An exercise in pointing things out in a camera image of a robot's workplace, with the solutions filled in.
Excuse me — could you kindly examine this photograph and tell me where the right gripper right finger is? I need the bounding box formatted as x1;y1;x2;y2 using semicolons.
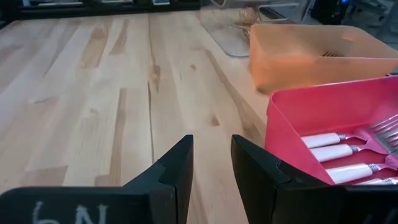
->
230;134;335;224

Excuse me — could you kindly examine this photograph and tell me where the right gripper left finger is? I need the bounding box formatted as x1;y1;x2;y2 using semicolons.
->
124;134;194;224

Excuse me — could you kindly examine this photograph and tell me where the white-handled silver fork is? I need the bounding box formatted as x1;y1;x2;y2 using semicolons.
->
310;127;398;163
354;175;398;187
300;113;398;149
325;149;398;185

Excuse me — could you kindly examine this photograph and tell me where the clear plastic bin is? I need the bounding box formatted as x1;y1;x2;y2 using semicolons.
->
198;0;312;58

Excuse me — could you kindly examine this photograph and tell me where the gold fork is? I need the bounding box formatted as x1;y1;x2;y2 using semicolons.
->
238;6;259;32

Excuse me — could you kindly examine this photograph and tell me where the pink plastic bin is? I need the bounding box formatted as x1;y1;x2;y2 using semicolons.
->
266;76;398;187

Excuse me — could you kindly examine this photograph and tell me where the orange plastic bin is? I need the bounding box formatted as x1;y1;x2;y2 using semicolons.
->
248;23;398;96

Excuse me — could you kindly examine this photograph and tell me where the black box with blue light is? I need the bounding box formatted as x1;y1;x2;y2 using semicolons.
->
310;0;354;25

